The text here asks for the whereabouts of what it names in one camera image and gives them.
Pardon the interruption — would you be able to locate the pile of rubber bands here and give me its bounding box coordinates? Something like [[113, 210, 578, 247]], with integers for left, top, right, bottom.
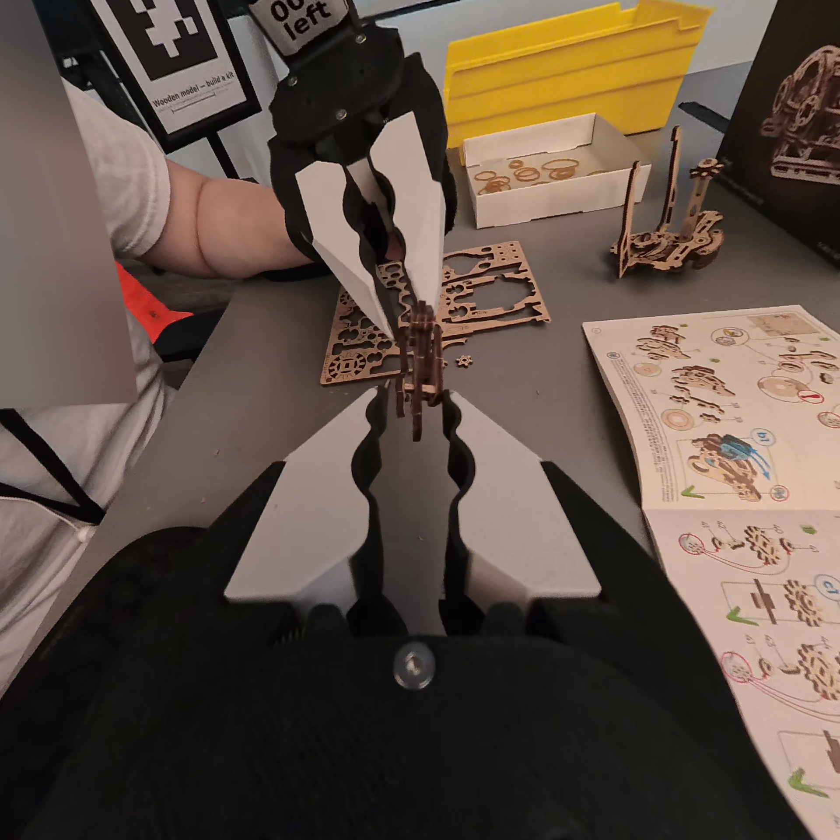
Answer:
[[474, 156, 608, 196]]

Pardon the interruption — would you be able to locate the white cardboard tray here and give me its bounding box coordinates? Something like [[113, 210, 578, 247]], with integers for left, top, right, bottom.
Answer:
[[461, 113, 654, 231]]

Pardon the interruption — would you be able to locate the small wooden gear assembly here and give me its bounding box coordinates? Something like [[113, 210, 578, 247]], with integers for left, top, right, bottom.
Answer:
[[384, 298, 447, 442]]

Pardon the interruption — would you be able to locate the framed marker sign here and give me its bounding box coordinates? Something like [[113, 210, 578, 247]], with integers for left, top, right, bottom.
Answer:
[[85, 0, 263, 155]]

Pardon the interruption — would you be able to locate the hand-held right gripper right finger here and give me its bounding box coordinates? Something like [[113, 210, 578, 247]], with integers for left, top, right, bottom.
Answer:
[[441, 389, 602, 621]]

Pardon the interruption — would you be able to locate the person's left forearm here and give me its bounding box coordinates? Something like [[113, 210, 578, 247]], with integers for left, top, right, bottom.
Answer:
[[147, 159, 316, 280]]

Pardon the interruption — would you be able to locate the open instruction booklet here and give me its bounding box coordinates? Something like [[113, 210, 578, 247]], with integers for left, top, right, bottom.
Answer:
[[583, 303, 840, 840]]

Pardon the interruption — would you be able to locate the black lanyard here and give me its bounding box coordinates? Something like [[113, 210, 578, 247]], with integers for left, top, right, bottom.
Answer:
[[0, 408, 106, 526]]

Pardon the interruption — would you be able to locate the laser-cut wooden sheet with gear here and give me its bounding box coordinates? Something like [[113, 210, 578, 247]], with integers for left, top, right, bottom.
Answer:
[[319, 262, 421, 387]]

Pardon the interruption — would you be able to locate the orange cloth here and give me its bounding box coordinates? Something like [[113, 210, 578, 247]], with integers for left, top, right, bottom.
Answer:
[[117, 261, 194, 343]]

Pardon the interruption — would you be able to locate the black model kit box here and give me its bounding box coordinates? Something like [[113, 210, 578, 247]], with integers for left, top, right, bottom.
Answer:
[[715, 0, 840, 270]]

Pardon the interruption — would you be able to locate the partly built wooden model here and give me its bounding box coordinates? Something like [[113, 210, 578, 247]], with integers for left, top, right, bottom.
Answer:
[[609, 125, 726, 280]]

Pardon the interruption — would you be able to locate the black sign stand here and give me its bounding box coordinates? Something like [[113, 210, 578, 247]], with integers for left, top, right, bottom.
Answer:
[[59, 39, 244, 181]]

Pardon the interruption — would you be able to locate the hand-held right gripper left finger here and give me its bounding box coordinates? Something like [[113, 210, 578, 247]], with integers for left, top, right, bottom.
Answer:
[[223, 386, 395, 621]]

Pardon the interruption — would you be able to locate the yellow plastic bin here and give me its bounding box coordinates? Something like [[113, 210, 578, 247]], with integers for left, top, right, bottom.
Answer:
[[443, 0, 716, 135]]

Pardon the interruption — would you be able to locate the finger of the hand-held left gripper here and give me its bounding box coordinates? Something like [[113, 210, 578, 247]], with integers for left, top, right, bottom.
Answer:
[[294, 159, 401, 342], [367, 110, 447, 311]]

